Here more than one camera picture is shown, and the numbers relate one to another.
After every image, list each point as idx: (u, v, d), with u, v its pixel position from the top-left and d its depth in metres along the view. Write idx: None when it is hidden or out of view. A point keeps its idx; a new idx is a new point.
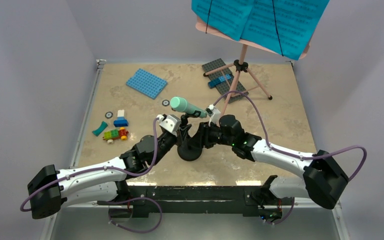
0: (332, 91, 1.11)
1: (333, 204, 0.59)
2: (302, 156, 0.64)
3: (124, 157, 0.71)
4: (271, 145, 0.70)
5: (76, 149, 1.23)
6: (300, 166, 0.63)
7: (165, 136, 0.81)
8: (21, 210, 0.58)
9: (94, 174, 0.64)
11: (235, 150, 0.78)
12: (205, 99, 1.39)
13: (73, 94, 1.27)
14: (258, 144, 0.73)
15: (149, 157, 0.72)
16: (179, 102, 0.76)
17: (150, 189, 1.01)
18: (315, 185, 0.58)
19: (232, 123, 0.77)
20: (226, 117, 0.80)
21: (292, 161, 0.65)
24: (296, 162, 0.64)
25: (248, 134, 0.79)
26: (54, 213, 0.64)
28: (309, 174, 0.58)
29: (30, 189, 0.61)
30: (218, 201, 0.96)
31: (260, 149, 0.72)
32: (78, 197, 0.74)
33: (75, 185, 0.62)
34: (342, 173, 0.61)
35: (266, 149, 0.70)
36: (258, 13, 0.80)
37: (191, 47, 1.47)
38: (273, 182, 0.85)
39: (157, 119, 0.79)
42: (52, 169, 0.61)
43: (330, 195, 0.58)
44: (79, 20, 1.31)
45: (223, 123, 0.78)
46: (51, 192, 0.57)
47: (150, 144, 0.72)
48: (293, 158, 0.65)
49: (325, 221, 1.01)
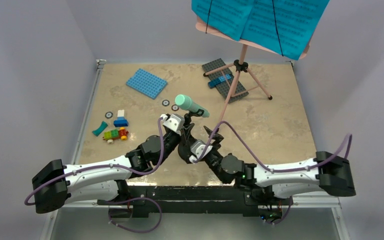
0: (332, 91, 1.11)
1: (351, 193, 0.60)
2: (307, 167, 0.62)
3: (130, 156, 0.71)
4: (271, 168, 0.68)
5: (76, 149, 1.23)
6: (311, 176, 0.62)
7: (169, 136, 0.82)
8: (26, 203, 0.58)
9: (100, 171, 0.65)
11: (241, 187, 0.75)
12: (205, 99, 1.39)
13: (73, 94, 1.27)
14: (259, 174, 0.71)
15: (154, 157, 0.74)
16: (184, 100, 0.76)
17: (150, 189, 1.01)
18: (336, 189, 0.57)
19: (238, 168, 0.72)
20: (227, 158, 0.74)
21: (301, 175, 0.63)
24: (305, 174, 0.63)
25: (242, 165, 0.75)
26: (57, 208, 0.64)
28: (326, 182, 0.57)
29: (35, 182, 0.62)
30: (218, 201, 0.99)
31: (263, 176, 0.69)
32: (81, 194, 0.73)
33: (82, 181, 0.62)
34: (343, 160, 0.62)
35: (269, 173, 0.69)
36: (258, 13, 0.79)
37: (192, 47, 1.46)
38: (275, 189, 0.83)
39: (161, 119, 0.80)
42: (59, 164, 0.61)
43: (349, 187, 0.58)
44: (79, 20, 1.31)
45: (229, 169, 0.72)
46: (57, 187, 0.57)
47: (156, 144, 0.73)
48: (300, 172, 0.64)
49: (325, 220, 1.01)
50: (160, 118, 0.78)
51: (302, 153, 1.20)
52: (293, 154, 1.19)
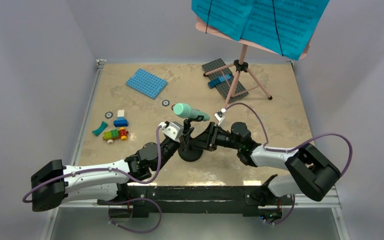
0: (332, 91, 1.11)
1: (321, 196, 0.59)
2: (287, 149, 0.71)
3: (129, 161, 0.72)
4: (265, 146, 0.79)
5: (76, 150, 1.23)
6: (285, 157, 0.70)
7: (167, 143, 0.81)
8: (23, 200, 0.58)
9: (99, 174, 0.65)
11: (239, 155, 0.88)
12: (205, 99, 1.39)
13: (73, 94, 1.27)
14: (257, 148, 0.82)
15: (152, 164, 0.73)
16: (182, 108, 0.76)
17: (150, 189, 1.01)
18: (298, 173, 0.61)
19: (242, 133, 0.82)
20: (238, 124, 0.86)
21: (279, 154, 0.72)
24: (283, 155, 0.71)
25: (253, 141, 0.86)
26: (53, 207, 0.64)
28: (290, 162, 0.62)
29: (34, 180, 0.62)
30: (218, 201, 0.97)
31: (258, 151, 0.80)
32: (79, 194, 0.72)
33: (80, 183, 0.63)
34: (330, 164, 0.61)
35: (262, 150, 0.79)
36: (258, 13, 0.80)
37: (192, 47, 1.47)
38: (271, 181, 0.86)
39: (160, 127, 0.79)
42: (59, 164, 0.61)
43: (314, 184, 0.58)
44: (79, 20, 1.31)
45: (235, 131, 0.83)
46: (55, 188, 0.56)
47: (152, 151, 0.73)
48: (281, 153, 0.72)
49: (325, 220, 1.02)
50: (159, 127, 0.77)
51: None
52: None
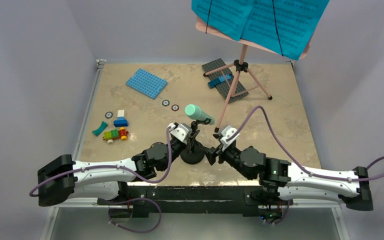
0: (332, 91, 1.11)
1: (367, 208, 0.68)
2: (351, 179, 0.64)
3: (135, 160, 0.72)
4: (312, 172, 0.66)
5: (76, 150, 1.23)
6: (351, 188, 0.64)
7: (174, 143, 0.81)
8: (31, 194, 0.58)
9: (106, 171, 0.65)
11: (265, 183, 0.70)
12: (205, 99, 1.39)
13: (73, 93, 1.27)
14: (293, 174, 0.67)
15: (158, 164, 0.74)
16: (194, 110, 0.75)
17: (149, 189, 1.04)
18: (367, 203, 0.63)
19: (260, 161, 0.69)
20: (246, 151, 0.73)
21: (340, 185, 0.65)
24: (345, 185, 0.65)
25: (273, 161, 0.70)
26: (59, 202, 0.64)
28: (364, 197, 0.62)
29: (42, 174, 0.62)
30: (218, 201, 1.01)
31: (299, 177, 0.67)
32: (83, 191, 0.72)
33: (88, 178, 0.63)
34: None
35: (306, 176, 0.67)
36: (258, 13, 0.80)
37: (192, 47, 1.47)
38: (282, 191, 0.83)
39: (169, 127, 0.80)
42: (68, 159, 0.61)
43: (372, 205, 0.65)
44: (78, 20, 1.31)
45: (250, 162, 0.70)
46: (65, 182, 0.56)
47: (160, 151, 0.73)
48: (340, 181, 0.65)
49: (326, 221, 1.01)
50: (168, 128, 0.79)
51: (302, 153, 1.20)
52: (293, 154, 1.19)
